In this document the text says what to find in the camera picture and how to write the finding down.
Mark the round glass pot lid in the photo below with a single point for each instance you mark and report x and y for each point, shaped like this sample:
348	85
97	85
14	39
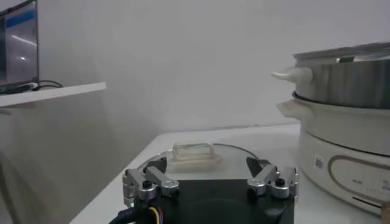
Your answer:
195	165

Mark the perforated steel steamer basket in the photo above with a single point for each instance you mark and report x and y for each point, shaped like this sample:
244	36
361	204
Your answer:
347	82

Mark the black white usb adapter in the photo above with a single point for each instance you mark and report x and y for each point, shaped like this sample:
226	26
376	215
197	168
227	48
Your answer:
30	86

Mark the cream electric cooker base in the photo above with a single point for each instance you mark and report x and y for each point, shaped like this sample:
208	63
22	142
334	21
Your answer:
344	143

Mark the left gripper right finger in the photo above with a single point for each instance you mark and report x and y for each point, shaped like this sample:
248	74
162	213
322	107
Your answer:
268	178

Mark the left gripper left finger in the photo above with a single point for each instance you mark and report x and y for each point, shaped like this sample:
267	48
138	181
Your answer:
152	178

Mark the white side table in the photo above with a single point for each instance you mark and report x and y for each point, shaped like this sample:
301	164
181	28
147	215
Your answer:
51	94

